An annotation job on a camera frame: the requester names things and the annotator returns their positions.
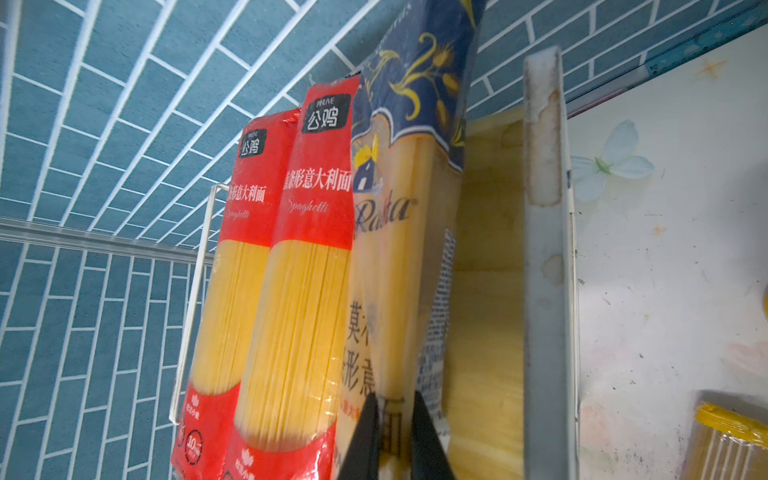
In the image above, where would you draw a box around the blue MoliPasta spaghetti bag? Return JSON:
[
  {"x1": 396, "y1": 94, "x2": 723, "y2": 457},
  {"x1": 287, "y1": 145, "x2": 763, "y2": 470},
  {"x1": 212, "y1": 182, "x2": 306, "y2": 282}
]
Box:
[{"x1": 332, "y1": 1, "x2": 486, "y2": 479}]

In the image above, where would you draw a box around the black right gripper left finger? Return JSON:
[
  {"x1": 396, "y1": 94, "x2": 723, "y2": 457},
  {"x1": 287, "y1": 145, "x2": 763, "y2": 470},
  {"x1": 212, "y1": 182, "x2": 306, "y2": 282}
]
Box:
[{"x1": 338, "y1": 393, "x2": 380, "y2": 480}]

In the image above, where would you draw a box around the wooden two-tier shelf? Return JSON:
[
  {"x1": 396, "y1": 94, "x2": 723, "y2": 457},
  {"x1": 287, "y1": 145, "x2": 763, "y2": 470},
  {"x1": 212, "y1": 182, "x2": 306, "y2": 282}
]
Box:
[{"x1": 442, "y1": 47, "x2": 578, "y2": 479}]

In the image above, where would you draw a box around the red spaghetti bag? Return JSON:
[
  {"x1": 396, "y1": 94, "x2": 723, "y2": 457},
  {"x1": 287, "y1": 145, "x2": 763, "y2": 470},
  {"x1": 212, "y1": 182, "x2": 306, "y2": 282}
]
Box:
[
  {"x1": 171, "y1": 109, "x2": 300, "y2": 479},
  {"x1": 222, "y1": 76, "x2": 359, "y2": 479}
]

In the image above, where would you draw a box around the yellow Pastatime bag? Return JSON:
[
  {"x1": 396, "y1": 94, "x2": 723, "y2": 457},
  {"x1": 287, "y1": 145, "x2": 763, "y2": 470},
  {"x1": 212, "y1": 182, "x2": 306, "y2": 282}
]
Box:
[{"x1": 681, "y1": 403, "x2": 768, "y2": 480}]

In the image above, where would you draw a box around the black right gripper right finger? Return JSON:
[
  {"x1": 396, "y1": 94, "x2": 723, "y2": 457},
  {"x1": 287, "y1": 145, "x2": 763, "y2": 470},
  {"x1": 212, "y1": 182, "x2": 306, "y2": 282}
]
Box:
[{"x1": 411, "y1": 391, "x2": 456, "y2": 480}]

